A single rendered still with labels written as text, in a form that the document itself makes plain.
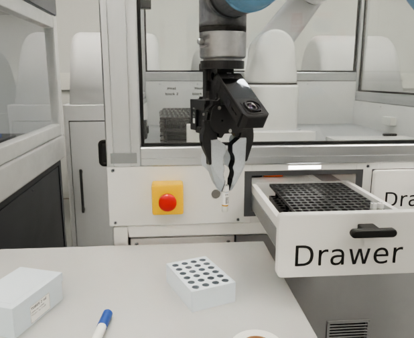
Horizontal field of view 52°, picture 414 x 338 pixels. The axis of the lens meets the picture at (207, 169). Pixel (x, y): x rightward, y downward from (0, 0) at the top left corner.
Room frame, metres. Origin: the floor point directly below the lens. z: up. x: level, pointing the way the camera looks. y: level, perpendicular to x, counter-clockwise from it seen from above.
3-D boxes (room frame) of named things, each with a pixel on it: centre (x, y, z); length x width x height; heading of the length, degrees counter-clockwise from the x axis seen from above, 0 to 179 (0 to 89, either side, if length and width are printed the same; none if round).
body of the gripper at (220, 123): (0.71, -0.02, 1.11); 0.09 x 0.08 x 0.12; 26
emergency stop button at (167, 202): (0.91, 0.09, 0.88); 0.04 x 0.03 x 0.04; 95
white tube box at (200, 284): (0.72, 0.01, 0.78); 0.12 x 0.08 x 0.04; 25
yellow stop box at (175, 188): (0.95, 0.09, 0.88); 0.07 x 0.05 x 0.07; 95
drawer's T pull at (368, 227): (0.65, -0.26, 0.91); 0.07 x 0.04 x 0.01; 95
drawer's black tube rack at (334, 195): (0.88, -0.25, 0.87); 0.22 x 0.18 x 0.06; 5
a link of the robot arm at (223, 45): (0.70, -0.02, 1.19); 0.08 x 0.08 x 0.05
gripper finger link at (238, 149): (0.72, -0.04, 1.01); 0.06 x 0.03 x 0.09; 26
